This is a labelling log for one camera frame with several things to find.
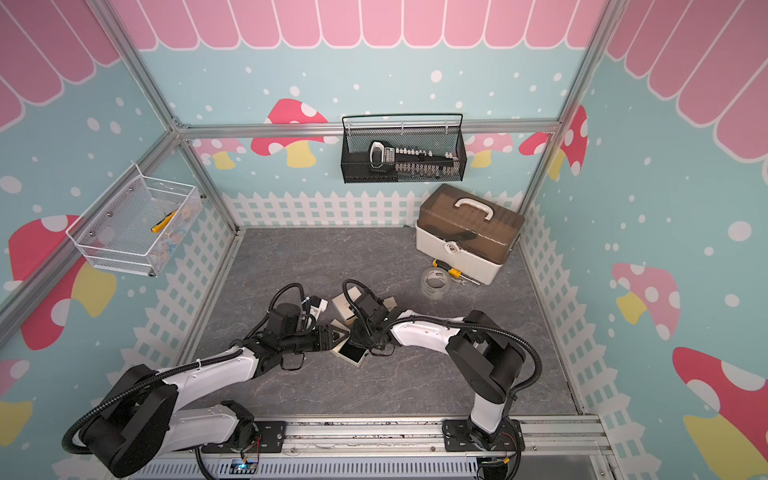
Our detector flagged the clear tape roll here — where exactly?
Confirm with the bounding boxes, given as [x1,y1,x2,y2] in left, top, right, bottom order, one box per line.
[420,267,451,301]

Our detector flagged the small green circuit board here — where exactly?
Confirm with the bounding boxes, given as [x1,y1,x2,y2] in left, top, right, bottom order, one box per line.
[229,459,259,475]

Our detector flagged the brown lid white toolbox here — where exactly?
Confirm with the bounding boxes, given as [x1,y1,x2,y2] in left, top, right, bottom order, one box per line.
[416,184,525,285]

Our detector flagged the cream tan-drawer jewelry box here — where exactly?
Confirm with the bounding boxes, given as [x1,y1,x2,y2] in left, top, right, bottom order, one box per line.
[383,297,397,312]

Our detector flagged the white wire wall basket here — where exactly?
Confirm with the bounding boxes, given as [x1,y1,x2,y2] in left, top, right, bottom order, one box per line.
[66,166,203,277]

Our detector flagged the black mounting plate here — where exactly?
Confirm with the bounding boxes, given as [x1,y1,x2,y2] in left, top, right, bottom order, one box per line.
[202,420,287,456]
[442,418,525,453]

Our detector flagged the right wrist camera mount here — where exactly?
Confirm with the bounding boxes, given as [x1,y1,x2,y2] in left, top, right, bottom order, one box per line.
[354,293,390,326]

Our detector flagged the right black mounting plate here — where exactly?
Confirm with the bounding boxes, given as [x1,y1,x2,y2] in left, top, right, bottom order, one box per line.
[442,418,525,453]

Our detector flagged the black socket bit set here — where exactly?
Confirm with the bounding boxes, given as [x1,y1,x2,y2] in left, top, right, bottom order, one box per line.
[368,141,462,181]

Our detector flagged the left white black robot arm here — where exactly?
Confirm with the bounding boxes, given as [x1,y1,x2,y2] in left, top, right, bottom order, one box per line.
[61,283,349,477]

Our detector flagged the yellow black utility knife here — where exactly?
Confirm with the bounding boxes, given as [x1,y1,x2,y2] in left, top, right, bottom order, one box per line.
[151,210,177,234]

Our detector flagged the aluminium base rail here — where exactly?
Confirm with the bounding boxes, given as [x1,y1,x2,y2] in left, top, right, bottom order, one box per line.
[125,415,619,480]

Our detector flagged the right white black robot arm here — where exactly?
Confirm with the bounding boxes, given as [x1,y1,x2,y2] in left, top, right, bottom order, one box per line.
[342,279,543,451]

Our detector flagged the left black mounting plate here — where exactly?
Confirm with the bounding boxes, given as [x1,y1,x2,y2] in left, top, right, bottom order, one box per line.
[202,420,287,456]

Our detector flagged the black wire wall basket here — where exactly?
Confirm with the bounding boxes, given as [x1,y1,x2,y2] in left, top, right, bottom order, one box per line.
[341,113,467,183]

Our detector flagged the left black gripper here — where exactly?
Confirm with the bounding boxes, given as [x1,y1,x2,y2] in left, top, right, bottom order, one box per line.
[281,324,348,354]

